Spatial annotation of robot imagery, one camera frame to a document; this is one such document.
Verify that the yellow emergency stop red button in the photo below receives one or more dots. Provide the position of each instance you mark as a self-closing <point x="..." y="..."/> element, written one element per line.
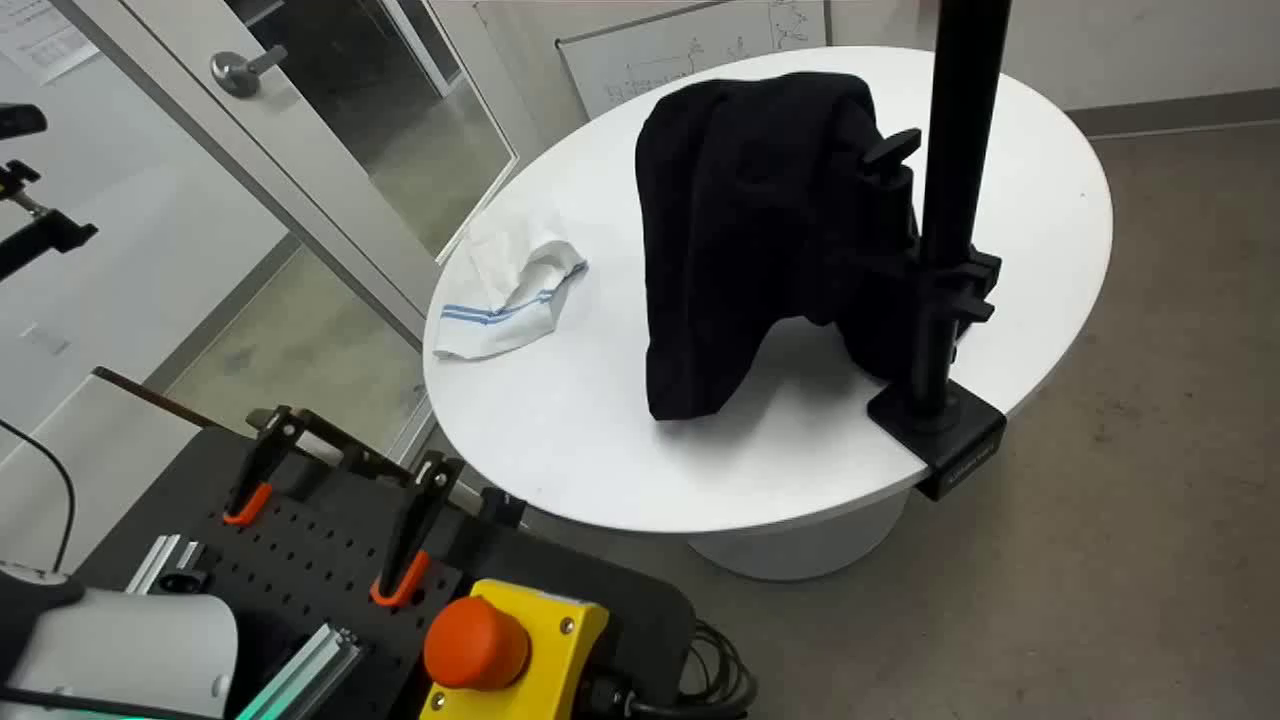
<point x="533" y="664"/>

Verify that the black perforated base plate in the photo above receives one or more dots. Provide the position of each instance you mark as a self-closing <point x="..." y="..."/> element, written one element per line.
<point x="333" y="545"/>

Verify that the black shirt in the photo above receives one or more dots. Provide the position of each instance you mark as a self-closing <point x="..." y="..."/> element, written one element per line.
<point x="745" y="227"/>

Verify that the black pole stand with clamp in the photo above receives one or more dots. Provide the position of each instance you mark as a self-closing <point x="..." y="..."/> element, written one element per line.
<point x="963" y="134"/>

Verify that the white towel with blue stripe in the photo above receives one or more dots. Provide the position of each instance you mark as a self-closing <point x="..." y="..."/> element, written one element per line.
<point x="501" y="327"/>

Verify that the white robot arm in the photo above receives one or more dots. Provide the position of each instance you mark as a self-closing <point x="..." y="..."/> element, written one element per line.
<point x="121" y="647"/>

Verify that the aluminium extrusion bar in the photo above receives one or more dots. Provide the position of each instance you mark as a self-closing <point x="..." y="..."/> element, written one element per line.
<point x="161" y="562"/>
<point x="301" y="673"/>

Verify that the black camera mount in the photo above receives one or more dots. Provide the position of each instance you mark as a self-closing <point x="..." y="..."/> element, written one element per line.
<point x="46" y="241"/>

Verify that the white framed glass door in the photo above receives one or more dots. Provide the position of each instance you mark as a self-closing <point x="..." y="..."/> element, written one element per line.
<point x="304" y="163"/>

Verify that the white table pedestal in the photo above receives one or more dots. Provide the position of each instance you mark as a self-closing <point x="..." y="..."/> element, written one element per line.
<point x="802" y="545"/>

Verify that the thin brown rod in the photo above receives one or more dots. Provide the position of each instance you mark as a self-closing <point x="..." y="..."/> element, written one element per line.
<point x="164" y="397"/>

